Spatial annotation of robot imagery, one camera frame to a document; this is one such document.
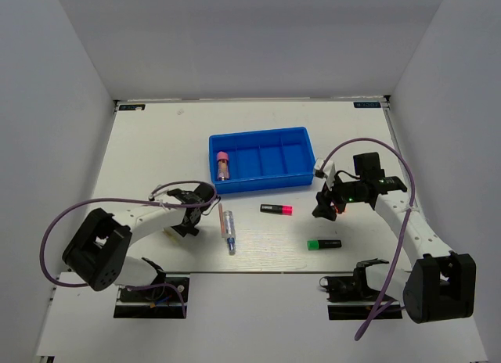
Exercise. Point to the right corner label sticker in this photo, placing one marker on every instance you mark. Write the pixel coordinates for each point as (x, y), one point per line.
(367, 105)

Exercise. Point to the pink cap black highlighter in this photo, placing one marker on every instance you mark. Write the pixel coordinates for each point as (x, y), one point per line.
(276, 209)

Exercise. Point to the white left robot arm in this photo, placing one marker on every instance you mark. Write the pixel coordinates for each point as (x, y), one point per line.
(98, 252)

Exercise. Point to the pale yellow pen tube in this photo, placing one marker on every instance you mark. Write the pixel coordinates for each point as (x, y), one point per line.
(169, 234)

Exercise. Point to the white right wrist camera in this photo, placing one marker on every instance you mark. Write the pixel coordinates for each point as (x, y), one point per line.
(325, 170)

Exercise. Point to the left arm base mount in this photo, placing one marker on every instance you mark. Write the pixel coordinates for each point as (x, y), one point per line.
(159, 303)

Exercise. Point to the green cap black highlighter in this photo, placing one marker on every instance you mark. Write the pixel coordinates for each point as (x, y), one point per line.
(324, 244)

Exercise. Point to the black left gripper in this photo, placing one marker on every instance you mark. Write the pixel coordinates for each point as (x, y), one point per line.
(182, 230)

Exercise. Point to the left corner label sticker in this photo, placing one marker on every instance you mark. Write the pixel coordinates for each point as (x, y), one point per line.
(131, 107)

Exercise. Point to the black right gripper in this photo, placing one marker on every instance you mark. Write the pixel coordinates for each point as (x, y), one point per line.
(330, 196)

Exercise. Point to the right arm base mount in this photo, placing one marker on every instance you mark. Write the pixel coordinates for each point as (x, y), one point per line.
(349, 296)

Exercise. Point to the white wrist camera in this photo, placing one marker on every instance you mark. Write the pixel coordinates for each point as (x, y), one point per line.
(325, 170)
(157, 192)

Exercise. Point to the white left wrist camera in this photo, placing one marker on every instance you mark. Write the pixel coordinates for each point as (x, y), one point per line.
(157, 192)

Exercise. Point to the blue divided plastic bin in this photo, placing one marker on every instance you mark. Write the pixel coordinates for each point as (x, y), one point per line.
(263, 160)

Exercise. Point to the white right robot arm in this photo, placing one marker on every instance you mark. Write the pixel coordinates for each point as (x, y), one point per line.
(441, 283)

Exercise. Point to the tan pencil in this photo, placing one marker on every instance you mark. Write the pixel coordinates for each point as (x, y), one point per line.
(221, 220)

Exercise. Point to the corner label sticker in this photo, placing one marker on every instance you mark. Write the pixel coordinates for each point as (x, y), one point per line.
(131, 107)
(367, 105)

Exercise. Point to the crayon bottle pink cap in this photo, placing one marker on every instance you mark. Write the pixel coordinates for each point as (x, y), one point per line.
(223, 166)

